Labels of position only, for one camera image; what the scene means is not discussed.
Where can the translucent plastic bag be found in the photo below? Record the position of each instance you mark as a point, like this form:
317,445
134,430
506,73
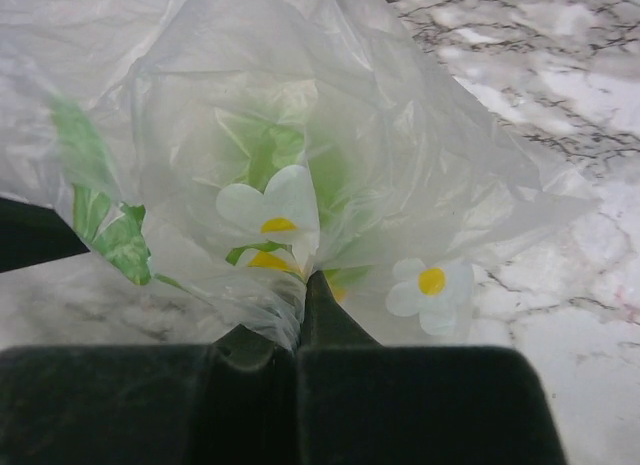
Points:
214,154

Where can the green fake starfruit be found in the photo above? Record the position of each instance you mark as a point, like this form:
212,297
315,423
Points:
258,148

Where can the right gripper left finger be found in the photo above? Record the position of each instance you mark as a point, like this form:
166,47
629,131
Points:
228,402

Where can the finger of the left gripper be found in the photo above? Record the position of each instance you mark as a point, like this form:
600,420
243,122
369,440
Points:
32,235

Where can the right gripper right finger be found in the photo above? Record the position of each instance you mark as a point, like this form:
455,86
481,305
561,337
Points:
359,402

